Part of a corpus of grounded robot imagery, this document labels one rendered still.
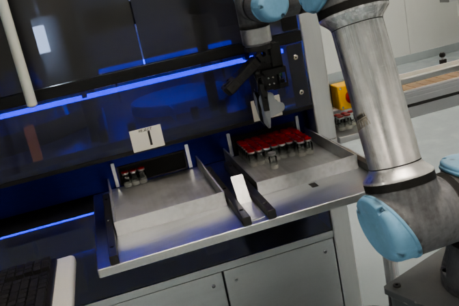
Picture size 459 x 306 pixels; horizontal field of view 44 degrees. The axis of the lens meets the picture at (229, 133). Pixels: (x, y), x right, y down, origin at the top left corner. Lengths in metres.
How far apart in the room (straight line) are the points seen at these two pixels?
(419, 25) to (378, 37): 6.27
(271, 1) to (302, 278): 0.88
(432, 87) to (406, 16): 5.19
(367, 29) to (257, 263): 0.97
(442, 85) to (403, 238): 1.10
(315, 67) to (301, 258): 0.57
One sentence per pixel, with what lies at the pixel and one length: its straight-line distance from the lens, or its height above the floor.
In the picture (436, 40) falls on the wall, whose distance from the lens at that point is 7.34.
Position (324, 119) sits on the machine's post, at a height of 0.95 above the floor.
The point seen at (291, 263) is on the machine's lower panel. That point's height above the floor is 0.54.
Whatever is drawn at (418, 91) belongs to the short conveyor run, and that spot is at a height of 0.92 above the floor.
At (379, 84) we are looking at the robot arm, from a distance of 0.92.
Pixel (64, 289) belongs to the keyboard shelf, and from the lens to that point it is 1.34.
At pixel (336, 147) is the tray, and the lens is 1.52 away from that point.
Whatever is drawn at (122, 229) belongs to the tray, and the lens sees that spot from 1.32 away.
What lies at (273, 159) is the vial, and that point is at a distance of 1.49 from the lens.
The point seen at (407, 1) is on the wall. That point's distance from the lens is 7.11.
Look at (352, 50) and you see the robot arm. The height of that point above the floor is 1.24.
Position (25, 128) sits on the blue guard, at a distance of 1.52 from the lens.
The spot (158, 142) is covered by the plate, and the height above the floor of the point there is 1.00.
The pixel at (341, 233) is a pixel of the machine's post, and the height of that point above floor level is 0.58.
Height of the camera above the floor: 1.39
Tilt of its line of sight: 15 degrees down
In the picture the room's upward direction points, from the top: 12 degrees counter-clockwise
